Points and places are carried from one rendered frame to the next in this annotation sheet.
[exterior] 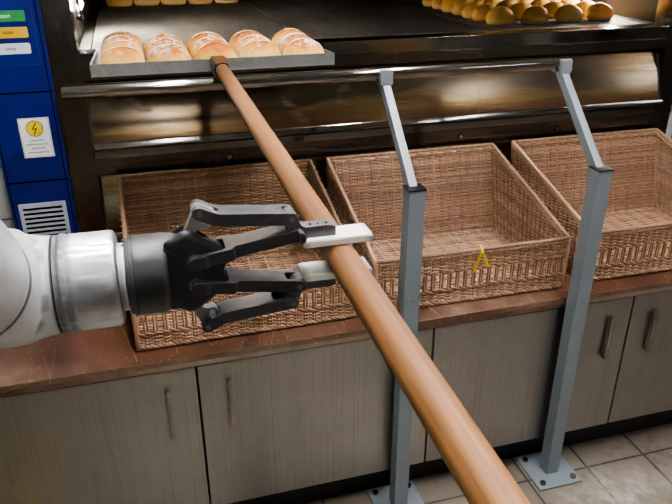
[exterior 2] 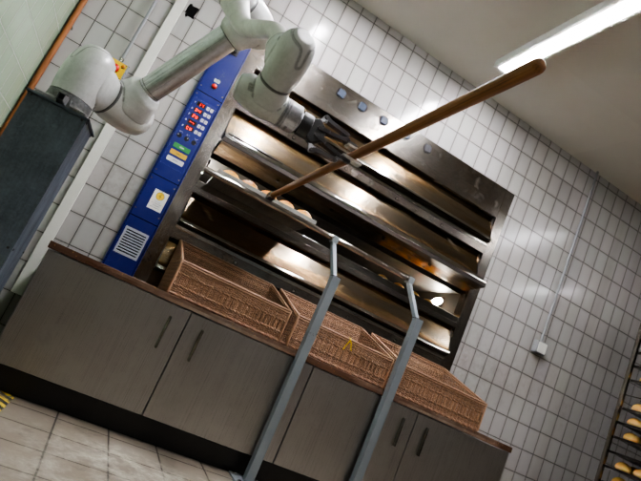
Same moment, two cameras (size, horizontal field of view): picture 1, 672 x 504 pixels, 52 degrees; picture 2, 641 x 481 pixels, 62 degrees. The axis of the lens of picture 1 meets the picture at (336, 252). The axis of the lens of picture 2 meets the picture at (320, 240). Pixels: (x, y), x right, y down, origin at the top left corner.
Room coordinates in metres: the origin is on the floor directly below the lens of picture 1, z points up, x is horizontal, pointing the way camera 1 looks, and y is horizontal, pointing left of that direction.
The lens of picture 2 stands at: (-0.95, 0.04, 0.56)
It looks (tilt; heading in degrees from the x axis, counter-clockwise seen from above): 12 degrees up; 358
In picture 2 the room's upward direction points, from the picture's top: 24 degrees clockwise
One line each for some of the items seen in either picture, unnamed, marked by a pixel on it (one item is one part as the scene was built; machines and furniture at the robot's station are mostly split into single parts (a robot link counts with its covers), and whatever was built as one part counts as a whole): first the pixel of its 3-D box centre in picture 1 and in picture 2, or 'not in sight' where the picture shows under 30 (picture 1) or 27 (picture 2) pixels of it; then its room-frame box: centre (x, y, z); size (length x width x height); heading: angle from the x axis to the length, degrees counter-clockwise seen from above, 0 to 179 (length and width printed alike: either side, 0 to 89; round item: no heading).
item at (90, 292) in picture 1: (94, 280); (290, 116); (0.56, 0.22, 1.19); 0.09 x 0.06 x 0.09; 16
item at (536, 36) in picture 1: (403, 43); (337, 258); (2.09, -0.20, 1.16); 1.80 x 0.06 x 0.04; 106
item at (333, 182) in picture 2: not in sight; (363, 199); (2.06, -0.20, 1.54); 1.79 x 0.11 x 0.19; 106
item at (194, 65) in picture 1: (208, 50); (258, 202); (1.77, 0.32, 1.19); 0.55 x 0.36 x 0.03; 106
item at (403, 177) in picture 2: not in sight; (380, 162); (2.06, -0.20, 1.80); 1.79 x 0.11 x 0.19; 106
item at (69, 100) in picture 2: not in sight; (66, 104); (0.91, 0.99, 1.03); 0.22 x 0.18 x 0.06; 14
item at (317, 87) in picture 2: not in sight; (390, 135); (2.09, -0.20, 2.00); 1.80 x 0.08 x 0.21; 106
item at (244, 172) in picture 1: (233, 243); (226, 287); (1.65, 0.27, 0.72); 0.56 x 0.49 x 0.28; 107
